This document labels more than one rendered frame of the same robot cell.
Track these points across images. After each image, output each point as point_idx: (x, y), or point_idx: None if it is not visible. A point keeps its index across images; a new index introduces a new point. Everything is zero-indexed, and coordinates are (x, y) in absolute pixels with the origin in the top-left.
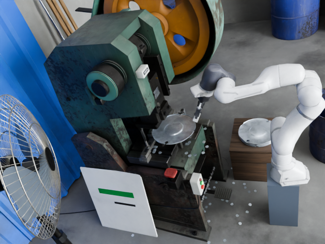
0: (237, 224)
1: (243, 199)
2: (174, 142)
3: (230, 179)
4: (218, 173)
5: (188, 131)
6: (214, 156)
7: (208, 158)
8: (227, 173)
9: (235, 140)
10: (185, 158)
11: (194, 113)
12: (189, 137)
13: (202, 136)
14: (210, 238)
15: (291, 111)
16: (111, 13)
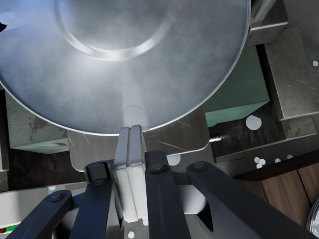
0: (127, 231)
1: (189, 219)
2: (6, 67)
3: (226, 169)
4: (217, 148)
5: (118, 102)
6: (232, 142)
7: (224, 123)
8: (236, 159)
9: (309, 182)
10: (58, 130)
11: (90, 166)
12: (70, 133)
13: (230, 114)
14: (77, 193)
15: None
16: None
